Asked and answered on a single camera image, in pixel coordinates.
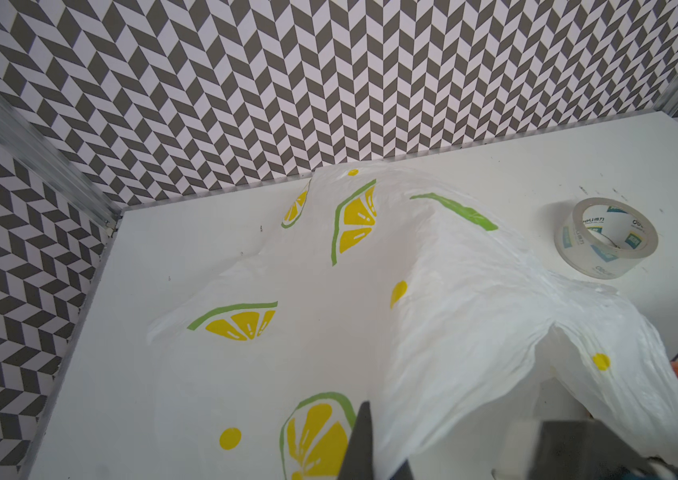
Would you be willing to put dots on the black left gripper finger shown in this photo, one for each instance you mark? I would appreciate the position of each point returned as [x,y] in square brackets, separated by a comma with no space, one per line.
[358,461]

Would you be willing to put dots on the white lemon-print plastic bag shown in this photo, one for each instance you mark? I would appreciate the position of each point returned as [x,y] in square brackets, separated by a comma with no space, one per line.
[385,286]

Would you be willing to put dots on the clear packing tape roll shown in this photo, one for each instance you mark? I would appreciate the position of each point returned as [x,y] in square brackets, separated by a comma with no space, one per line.
[604,238]

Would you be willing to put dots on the aluminium corner post left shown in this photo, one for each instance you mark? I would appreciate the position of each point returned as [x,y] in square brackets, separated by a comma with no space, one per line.
[27,145]

